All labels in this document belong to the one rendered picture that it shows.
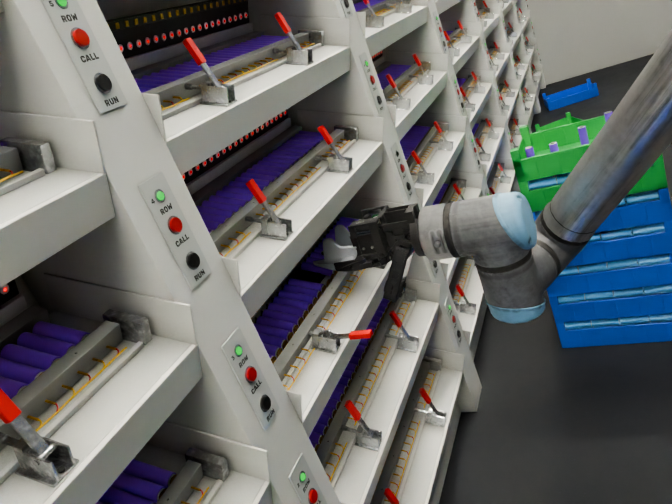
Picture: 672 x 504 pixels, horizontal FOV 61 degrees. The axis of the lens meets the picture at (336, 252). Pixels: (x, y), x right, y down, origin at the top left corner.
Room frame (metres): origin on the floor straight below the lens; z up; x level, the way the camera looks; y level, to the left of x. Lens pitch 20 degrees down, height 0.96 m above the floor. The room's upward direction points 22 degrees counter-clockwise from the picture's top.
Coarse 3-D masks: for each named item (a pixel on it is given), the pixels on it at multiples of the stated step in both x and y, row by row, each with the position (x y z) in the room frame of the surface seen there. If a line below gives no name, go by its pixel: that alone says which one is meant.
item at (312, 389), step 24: (360, 216) 1.22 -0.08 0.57; (360, 288) 0.94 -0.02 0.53; (336, 312) 0.88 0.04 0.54; (360, 312) 0.87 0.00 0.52; (312, 360) 0.76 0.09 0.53; (336, 360) 0.76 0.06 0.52; (288, 384) 0.71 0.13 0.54; (312, 384) 0.71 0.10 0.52; (336, 384) 0.76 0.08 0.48; (312, 408) 0.67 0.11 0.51
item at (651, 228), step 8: (656, 224) 1.14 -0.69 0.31; (600, 232) 1.24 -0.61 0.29; (608, 232) 1.19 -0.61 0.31; (616, 232) 1.18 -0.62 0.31; (624, 232) 1.17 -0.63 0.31; (632, 232) 1.18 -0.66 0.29; (640, 232) 1.15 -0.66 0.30; (648, 232) 1.15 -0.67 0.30; (656, 232) 1.15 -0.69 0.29; (592, 240) 1.21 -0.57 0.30; (600, 240) 1.21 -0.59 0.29
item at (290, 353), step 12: (336, 276) 0.95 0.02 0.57; (348, 276) 0.96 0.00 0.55; (336, 288) 0.91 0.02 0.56; (324, 300) 0.87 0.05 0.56; (312, 312) 0.84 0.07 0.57; (324, 312) 0.86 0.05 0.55; (312, 324) 0.81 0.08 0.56; (300, 336) 0.79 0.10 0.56; (288, 348) 0.76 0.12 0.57; (300, 348) 0.77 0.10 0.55; (276, 360) 0.74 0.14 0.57; (288, 360) 0.73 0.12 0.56
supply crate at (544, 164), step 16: (528, 128) 1.43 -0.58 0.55; (560, 128) 1.39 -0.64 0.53; (576, 128) 1.37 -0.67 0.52; (592, 128) 1.35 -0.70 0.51; (528, 144) 1.42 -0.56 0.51; (544, 144) 1.41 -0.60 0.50; (560, 144) 1.39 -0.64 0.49; (576, 144) 1.36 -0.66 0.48; (512, 160) 1.27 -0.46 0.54; (528, 160) 1.25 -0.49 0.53; (544, 160) 1.23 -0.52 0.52; (560, 160) 1.22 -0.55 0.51; (576, 160) 1.20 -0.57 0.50; (528, 176) 1.26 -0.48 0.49; (544, 176) 1.24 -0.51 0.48
